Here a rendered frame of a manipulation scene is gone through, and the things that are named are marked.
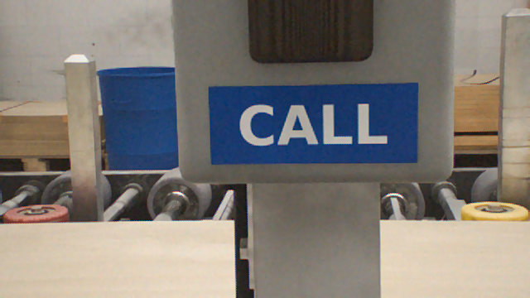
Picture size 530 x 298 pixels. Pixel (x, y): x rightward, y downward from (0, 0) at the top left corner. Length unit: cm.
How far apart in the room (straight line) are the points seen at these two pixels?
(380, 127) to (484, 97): 599
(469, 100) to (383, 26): 599
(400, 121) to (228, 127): 4
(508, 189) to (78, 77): 61
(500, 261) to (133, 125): 485
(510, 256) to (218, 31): 90
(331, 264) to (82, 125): 115
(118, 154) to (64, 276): 487
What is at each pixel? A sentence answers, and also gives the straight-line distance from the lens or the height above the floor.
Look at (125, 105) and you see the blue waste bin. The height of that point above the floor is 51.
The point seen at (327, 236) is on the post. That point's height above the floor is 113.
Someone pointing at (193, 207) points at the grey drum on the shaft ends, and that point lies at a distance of 182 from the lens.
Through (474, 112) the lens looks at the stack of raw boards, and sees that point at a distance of 624.
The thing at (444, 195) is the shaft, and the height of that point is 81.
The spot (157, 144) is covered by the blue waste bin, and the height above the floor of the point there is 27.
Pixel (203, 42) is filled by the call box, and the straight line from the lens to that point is 24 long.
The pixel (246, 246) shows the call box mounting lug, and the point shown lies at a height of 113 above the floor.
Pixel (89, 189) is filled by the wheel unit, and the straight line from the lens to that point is 143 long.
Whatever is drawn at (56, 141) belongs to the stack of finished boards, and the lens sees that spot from 644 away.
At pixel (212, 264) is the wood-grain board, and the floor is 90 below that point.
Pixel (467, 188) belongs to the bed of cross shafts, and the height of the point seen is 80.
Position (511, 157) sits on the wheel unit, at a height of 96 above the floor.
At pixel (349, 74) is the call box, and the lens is 24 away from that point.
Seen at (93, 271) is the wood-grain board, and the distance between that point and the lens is 108.
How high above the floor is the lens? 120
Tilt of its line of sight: 10 degrees down
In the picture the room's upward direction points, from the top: 1 degrees counter-clockwise
